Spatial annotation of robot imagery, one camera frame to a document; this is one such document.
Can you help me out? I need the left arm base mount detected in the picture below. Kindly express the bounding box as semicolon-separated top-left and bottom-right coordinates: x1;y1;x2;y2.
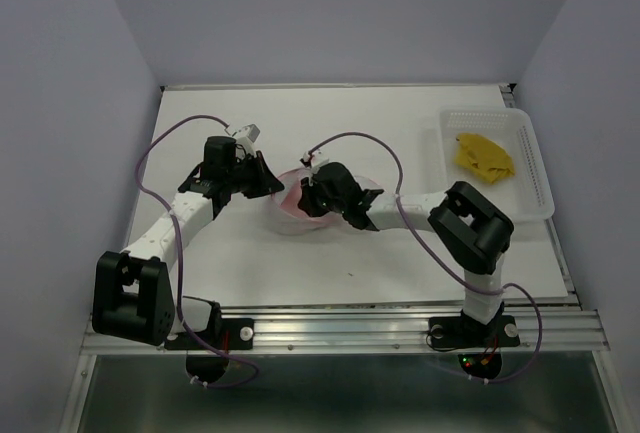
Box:
163;296;260;390

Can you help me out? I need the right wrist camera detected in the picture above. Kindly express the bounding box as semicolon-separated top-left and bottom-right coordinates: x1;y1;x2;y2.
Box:
300;150;329;177

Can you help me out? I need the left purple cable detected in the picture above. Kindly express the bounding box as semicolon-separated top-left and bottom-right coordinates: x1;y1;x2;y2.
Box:
134;113;261;390

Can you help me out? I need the pink bra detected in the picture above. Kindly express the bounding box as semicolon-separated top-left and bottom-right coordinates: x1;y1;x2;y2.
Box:
274;184;302;217

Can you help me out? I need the white plastic basket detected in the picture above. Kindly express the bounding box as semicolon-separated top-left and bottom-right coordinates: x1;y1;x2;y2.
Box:
439;107;555;223

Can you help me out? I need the yellow bra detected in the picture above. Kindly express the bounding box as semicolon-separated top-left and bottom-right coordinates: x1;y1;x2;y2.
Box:
454;133;516;184

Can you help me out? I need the aluminium mounting rail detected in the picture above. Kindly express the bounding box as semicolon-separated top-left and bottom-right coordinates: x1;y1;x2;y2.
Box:
82;302;611;354

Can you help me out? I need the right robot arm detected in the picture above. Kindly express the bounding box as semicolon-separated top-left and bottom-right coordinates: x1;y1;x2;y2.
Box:
298;162;514;343

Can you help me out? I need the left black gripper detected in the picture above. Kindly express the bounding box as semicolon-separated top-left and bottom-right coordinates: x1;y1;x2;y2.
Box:
225;151;283;199

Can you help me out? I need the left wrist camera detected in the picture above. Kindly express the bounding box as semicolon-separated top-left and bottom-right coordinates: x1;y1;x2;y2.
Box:
225;124;260;151

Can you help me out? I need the white mesh laundry bag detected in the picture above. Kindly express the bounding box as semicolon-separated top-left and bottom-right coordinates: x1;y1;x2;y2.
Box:
269;162;384;235

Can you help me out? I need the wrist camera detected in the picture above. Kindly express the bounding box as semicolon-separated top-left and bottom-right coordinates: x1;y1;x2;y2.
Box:
225;124;260;151
300;150;329;177

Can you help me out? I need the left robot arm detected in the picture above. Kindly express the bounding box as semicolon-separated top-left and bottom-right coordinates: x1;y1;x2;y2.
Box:
92;125;284;346

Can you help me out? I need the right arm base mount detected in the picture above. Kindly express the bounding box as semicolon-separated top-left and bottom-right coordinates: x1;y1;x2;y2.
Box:
426;312;521;382

